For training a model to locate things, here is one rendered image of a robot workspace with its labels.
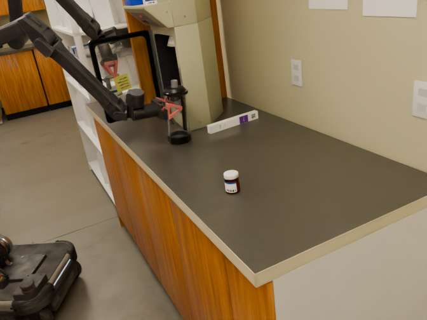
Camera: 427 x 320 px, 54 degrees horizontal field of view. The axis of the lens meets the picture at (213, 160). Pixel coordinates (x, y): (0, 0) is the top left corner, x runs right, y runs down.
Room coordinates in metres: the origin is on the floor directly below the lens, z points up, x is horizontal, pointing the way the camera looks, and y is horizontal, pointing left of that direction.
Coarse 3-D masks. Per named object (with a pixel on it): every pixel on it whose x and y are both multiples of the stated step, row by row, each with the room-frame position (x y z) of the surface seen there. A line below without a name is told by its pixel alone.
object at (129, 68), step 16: (96, 48) 2.00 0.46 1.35; (112, 48) 2.04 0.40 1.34; (128, 48) 2.08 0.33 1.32; (144, 48) 2.12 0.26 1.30; (112, 64) 2.03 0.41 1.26; (128, 64) 2.07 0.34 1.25; (144, 64) 2.11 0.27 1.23; (112, 80) 2.02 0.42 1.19; (128, 80) 2.06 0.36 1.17; (144, 80) 2.10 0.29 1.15; (144, 96) 2.10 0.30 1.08
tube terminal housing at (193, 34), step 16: (160, 0) 1.97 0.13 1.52; (176, 0) 1.88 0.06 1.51; (192, 0) 1.90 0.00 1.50; (208, 0) 2.08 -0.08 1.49; (176, 16) 1.87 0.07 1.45; (192, 16) 1.90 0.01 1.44; (208, 16) 2.05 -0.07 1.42; (160, 32) 2.03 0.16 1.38; (176, 32) 1.87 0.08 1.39; (192, 32) 1.90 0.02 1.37; (208, 32) 2.03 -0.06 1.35; (176, 48) 1.88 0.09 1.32; (192, 48) 1.89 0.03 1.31; (208, 48) 2.00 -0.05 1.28; (192, 64) 1.89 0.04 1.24; (208, 64) 1.98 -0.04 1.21; (192, 80) 1.88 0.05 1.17; (208, 80) 1.95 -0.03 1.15; (192, 96) 1.88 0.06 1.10; (208, 96) 1.92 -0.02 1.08; (192, 112) 1.87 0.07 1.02; (208, 112) 1.91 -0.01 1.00; (192, 128) 1.87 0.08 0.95
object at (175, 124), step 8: (184, 96) 1.72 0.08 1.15; (176, 104) 1.70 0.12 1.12; (184, 104) 1.72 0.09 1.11; (184, 112) 1.71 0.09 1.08; (168, 120) 1.72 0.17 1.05; (176, 120) 1.70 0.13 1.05; (184, 120) 1.71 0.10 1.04; (168, 128) 1.72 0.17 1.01; (176, 128) 1.70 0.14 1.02; (184, 128) 1.71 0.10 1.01; (176, 136) 1.70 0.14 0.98; (184, 136) 1.71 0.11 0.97
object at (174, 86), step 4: (172, 80) 1.74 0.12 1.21; (176, 80) 1.74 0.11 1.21; (172, 84) 1.73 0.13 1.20; (176, 84) 1.73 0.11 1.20; (168, 88) 1.73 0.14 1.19; (172, 88) 1.72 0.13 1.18; (176, 88) 1.72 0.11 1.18; (180, 88) 1.72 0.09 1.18; (184, 88) 1.74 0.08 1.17; (168, 92) 1.71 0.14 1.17; (172, 92) 1.70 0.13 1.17; (176, 92) 1.70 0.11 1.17
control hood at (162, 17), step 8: (128, 8) 2.03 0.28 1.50; (136, 8) 1.93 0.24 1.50; (144, 8) 1.82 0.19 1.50; (152, 8) 1.83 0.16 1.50; (160, 8) 1.85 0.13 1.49; (168, 8) 1.86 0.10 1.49; (152, 16) 1.84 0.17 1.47; (160, 16) 1.84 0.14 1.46; (168, 16) 1.86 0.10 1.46; (144, 24) 2.13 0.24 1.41; (160, 24) 1.89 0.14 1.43; (168, 24) 1.86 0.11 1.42
